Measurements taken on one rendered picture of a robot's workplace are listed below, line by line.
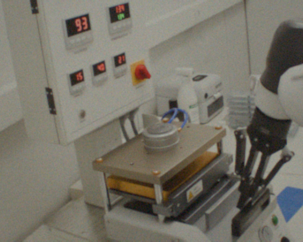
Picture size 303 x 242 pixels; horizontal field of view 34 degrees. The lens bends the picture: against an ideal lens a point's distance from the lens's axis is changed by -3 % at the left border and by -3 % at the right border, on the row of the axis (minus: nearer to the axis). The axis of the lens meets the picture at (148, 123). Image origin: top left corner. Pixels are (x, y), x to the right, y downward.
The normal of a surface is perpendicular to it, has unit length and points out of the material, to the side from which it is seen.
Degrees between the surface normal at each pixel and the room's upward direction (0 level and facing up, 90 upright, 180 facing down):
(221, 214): 90
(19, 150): 90
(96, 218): 0
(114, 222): 90
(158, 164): 0
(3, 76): 90
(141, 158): 0
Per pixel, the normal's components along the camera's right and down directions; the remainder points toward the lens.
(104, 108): 0.80, 0.11
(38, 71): -0.59, 0.35
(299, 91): -0.55, 0.07
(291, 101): -0.78, 0.26
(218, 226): -0.12, -0.93
